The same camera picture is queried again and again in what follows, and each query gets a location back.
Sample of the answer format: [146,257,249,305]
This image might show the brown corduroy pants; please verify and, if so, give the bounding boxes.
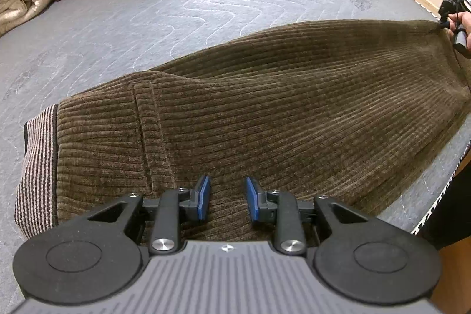
[14,20,470,241]

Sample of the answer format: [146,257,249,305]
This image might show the person's right hand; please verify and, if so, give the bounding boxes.
[447,12,471,50]

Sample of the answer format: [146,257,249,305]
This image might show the grey quilted mattress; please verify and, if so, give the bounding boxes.
[0,0,471,307]

